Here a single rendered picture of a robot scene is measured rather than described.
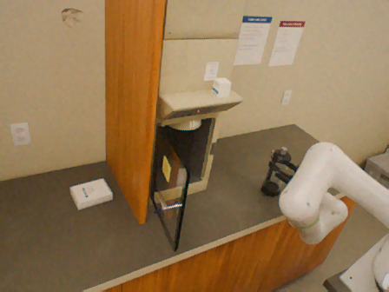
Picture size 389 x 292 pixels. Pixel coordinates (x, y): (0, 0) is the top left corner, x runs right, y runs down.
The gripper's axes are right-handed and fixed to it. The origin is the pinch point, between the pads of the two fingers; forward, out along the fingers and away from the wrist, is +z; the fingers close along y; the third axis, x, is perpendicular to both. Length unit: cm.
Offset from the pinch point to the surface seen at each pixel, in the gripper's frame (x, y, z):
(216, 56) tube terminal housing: -52, 41, 14
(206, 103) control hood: -38, 50, 3
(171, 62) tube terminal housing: -50, 61, 14
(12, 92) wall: -23, 111, 57
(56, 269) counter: 19, 108, -5
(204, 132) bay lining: -12.8, 35.9, 19.3
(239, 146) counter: 19.1, -9.9, 41.1
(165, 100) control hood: -38, 64, 9
